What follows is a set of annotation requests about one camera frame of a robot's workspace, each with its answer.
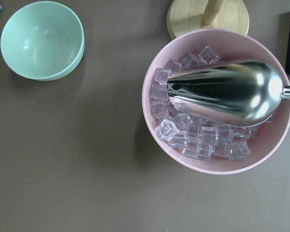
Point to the clear ice cubes pile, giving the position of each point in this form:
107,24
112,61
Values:
195,137

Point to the green bowl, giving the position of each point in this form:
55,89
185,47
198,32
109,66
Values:
43,41

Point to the wooden cup stand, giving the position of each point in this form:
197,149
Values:
189,15

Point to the pink bowl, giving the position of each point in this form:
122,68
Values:
230,45

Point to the metal ice scoop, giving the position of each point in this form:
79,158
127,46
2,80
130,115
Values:
241,94

